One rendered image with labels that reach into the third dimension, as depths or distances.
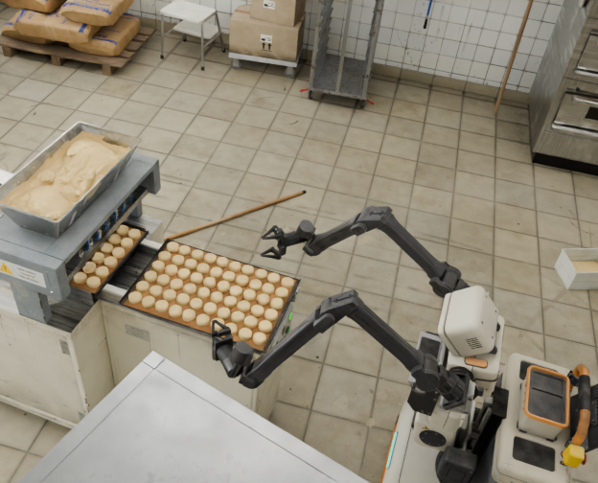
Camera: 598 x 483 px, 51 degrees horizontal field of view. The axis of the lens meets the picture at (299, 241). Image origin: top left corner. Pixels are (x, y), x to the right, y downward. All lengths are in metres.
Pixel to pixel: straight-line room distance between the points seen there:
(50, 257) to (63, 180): 0.31
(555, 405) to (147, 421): 1.70
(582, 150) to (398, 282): 2.04
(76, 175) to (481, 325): 1.54
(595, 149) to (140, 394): 4.60
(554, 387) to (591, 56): 2.93
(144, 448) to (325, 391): 2.34
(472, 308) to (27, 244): 1.54
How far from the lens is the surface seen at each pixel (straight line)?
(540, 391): 2.51
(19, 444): 3.33
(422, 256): 2.36
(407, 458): 2.93
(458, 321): 2.15
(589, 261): 4.58
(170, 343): 2.62
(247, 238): 4.11
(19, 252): 2.39
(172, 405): 1.13
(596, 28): 4.91
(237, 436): 1.10
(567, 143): 5.30
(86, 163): 2.56
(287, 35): 5.69
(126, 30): 6.06
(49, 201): 2.39
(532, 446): 2.49
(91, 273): 2.66
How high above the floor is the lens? 2.77
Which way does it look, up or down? 42 degrees down
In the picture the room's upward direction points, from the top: 7 degrees clockwise
